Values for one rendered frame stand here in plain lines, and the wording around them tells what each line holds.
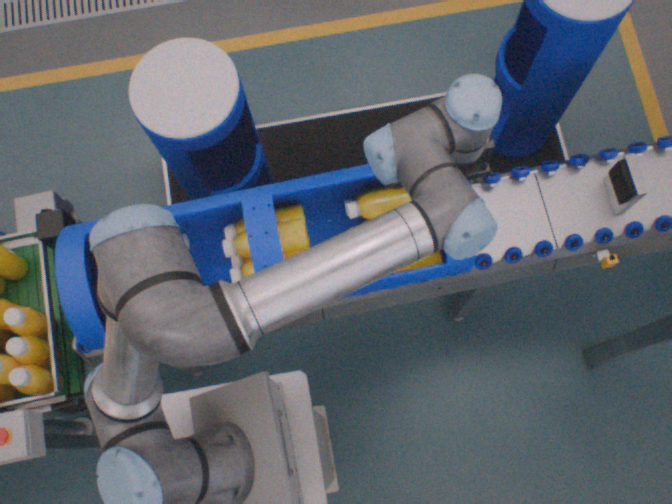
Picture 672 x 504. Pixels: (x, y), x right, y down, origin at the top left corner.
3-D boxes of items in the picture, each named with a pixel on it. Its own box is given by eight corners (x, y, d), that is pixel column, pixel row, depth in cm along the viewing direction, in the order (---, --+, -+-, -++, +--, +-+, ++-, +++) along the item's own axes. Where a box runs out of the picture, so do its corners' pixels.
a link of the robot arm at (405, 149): (395, 185, 93) (469, 148, 93) (356, 126, 98) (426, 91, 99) (399, 216, 99) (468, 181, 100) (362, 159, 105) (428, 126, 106)
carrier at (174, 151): (190, 228, 263) (264, 248, 260) (112, 125, 179) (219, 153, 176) (215, 158, 270) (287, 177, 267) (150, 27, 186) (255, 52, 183)
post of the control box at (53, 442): (139, 447, 258) (10, 449, 162) (128, 450, 258) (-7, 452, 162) (138, 436, 259) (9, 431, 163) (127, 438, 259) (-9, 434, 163)
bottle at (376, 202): (421, 177, 166) (350, 191, 166) (427, 183, 160) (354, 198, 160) (425, 204, 169) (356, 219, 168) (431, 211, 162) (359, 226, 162)
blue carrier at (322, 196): (468, 289, 170) (483, 239, 144) (106, 365, 169) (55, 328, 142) (437, 186, 182) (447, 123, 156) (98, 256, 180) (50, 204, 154)
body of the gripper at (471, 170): (485, 185, 121) (498, 158, 109) (435, 195, 121) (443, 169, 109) (473, 144, 123) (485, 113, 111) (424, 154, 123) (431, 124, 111)
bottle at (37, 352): (59, 371, 176) (28, 363, 160) (32, 368, 176) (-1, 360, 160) (64, 343, 178) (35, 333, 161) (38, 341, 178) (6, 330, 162)
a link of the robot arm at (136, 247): (102, 472, 124) (119, 290, 84) (79, 398, 131) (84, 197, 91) (169, 449, 130) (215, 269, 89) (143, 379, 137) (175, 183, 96)
